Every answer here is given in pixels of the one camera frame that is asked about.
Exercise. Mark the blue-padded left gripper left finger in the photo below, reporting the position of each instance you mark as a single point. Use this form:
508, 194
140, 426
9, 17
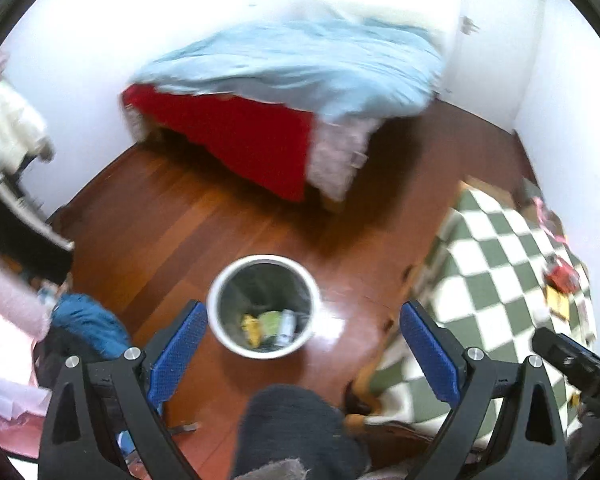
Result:
103, 414

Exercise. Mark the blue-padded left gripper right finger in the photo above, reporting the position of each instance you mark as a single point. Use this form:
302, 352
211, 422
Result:
503, 421

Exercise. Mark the red soda can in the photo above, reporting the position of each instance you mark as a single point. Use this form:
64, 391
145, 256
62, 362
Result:
561, 276

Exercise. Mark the yellow fruit peel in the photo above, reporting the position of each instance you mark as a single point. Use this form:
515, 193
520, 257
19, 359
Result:
251, 329

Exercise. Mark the green white box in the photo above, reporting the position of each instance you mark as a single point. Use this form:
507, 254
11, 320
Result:
269, 323

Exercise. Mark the white blue long box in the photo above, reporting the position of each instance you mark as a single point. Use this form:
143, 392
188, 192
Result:
286, 329

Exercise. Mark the yellow small box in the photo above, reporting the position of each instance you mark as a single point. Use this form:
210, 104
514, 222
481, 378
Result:
557, 302

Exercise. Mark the white round trash bin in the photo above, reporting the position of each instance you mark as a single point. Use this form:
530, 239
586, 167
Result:
260, 283

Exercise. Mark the blue jacket pile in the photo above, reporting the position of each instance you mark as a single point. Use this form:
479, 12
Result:
80, 327

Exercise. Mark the pink knitted garment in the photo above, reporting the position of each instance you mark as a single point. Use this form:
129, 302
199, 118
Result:
20, 306

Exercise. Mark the green white checkered tablecloth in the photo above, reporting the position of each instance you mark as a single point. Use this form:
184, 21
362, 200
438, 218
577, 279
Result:
483, 280

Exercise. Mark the pink plush toy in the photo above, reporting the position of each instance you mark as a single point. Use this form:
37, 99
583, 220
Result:
548, 221

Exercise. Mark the black fuzzy trouser leg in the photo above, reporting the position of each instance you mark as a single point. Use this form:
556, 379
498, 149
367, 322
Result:
288, 432

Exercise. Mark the red bed sheet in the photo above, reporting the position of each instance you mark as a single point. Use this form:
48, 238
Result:
267, 144

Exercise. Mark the white door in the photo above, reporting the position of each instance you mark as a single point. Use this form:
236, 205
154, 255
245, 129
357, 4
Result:
494, 53

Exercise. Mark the patterned mattress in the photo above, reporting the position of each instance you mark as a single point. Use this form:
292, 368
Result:
336, 153

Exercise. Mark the light blue duvet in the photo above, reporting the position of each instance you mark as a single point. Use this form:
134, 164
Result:
334, 68

